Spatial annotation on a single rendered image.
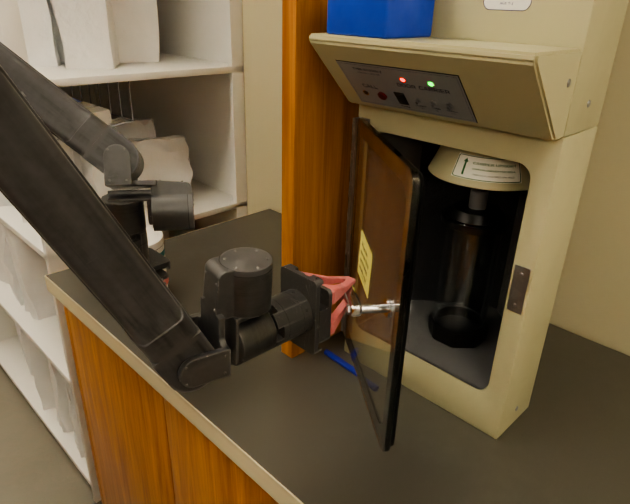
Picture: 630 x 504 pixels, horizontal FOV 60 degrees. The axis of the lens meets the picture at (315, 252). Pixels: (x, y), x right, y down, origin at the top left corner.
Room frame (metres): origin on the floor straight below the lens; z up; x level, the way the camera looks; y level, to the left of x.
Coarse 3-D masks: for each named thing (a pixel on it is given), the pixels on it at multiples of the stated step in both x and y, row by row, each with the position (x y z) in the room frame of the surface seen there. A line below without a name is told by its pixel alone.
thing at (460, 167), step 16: (432, 160) 0.82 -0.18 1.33; (448, 160) 0.78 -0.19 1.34; (464, 160) 0.76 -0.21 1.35; (480, 160) 0.74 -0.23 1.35; (496, 160) 0.74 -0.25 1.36; (448, 176) 0.76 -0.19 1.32; (464, 176) 0.74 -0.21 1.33; (480, 176) 0.73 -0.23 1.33; (496, 176) 0.73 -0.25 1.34; (512, 176) 0.73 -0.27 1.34; (528, 176) 0.74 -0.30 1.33
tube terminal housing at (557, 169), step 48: (480, 0) 0.74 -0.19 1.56; (576, 0) 0.65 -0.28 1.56; (624, 0) 0.71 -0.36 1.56; (576, 96) 0.65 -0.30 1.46; (480, 144) 0.71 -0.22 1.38; (528, 144) 0.67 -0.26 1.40; (576, 144) 0.67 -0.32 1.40; (528, 192) 0.66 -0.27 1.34; (576, 192) 0.70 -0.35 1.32; (528, 240) 0.65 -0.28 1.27; (528, 288) 0.64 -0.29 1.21; (528, 336) 0.67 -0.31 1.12; (432, 384) 0.73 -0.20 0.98; (528, 384) 0.70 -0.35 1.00
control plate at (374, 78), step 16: (352, 64) 0.76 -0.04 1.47; (368, 64) 0.74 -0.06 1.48; (352, 80) 0.79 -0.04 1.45; (368, 80) 0.76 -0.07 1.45; (384, 80) 0.74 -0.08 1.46; (416, 80) 0.70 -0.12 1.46; (432, 80) 0.68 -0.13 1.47; (448, 80) 0.66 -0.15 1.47; (368, 96) 0.80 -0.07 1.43; (416, 96) 0.72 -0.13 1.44; (432, 96) 0.70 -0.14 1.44; (448, 96) 0.68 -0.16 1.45; (464, 96) 0.66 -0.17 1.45; (432, 112) 0.73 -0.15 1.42; (448, 112) 0.71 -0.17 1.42; (464, 112) 0.68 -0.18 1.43
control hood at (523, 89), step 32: (384, 64) 0.71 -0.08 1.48; (416, 64) 0.67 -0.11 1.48; (448, 64) 0.64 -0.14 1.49; (480, 64) 0.61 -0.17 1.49; (512, 64) 0.58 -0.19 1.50; (544, 64) 0.57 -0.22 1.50; (576, 64) 0.63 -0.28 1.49; (352, 96) 0.83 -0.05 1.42; (480, 96) 0.65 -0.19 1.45; (512, 96) 0.61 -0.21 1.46; (544, 96) 0.59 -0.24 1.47; (512, 128) 0.65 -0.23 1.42; (544, 128) 0.62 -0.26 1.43
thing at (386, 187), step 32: (384, 160) 0.67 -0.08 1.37; (384, 192) 0.65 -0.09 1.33; (416, 192) 0.55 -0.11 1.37; (352, 224) 0.83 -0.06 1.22; (384, 224) 0.64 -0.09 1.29; (352, 256) 0.81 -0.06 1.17; (384, 256) 0.63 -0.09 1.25; (384, 288) 0.62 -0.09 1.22; (352, 320) 0.78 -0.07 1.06; (384, 320) 0.60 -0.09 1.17; (352, 352) 0.77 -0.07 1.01; (384, 352) 0.59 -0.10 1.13; (384, 384) 0.58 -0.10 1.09; (384, 416) 0.56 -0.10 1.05; (384, 448) 0.55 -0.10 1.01
